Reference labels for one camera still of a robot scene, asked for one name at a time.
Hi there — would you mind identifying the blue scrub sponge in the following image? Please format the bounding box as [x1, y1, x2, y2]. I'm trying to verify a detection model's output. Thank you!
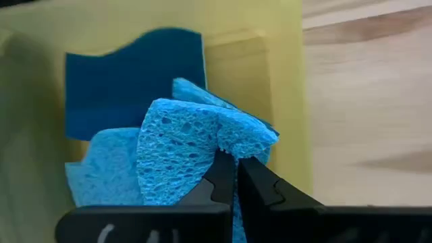
[136, 77, 280, 243]
[64, 27, 207, 142]
[64, 127, 145, 207]

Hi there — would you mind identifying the yellow plastic tray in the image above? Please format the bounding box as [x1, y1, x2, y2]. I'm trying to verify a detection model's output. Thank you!
[0, 0, 313, 243]

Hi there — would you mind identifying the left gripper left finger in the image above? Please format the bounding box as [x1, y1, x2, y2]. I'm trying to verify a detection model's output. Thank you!
[55, 149, 236, 243]

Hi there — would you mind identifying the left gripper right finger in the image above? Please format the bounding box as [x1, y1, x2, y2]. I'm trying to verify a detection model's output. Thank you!
[237, 157, 432, 243]

